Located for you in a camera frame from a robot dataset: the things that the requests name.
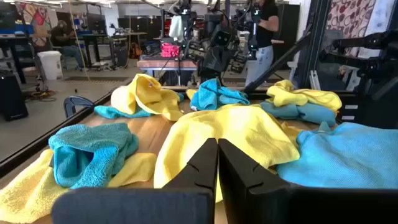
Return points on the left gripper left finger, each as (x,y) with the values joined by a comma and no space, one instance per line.
(199,174)

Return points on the wooden background work table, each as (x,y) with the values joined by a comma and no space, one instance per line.
(161,63)

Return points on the white hanging cloth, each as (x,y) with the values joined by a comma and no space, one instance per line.
(176,28)

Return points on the yellow microfiber towel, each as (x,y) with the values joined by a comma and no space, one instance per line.
(149,93)
(28,193)
(190,93)
(295,96)
(236,127)

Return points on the orange backpack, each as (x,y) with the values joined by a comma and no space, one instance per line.
(135,51)

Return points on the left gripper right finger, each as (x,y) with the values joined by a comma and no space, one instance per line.
(242,186)

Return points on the black speaker box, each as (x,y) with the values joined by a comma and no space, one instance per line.
(12,96)

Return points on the white trash bin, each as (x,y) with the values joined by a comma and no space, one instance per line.
(49,65)

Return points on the silver aluminium bar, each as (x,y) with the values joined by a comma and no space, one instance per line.
(314,81)

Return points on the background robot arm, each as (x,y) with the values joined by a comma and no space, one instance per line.
(241,56)
(189,18)

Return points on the white curtain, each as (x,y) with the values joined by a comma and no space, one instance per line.
(382,18)

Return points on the black box with labels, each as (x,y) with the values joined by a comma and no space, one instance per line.
(373,112)

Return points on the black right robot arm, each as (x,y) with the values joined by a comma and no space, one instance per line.
(214,77)

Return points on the patterned maroon curtain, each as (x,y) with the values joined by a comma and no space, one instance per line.
(348,18)

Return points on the light blue microfiber towel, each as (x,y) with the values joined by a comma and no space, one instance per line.
(342,155)

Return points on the black aluminium table frame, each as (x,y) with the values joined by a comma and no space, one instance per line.
(62,127)

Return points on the pink basket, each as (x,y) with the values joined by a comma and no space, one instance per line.
(170,50)

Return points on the dark floor mat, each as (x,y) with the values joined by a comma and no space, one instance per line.
(96,79)

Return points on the black background desk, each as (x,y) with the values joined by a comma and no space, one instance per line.
(93,35)

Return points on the colourful wall art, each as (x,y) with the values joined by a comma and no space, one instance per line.
(37,18)

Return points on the person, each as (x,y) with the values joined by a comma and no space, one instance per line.
(264,31)
(62,37)

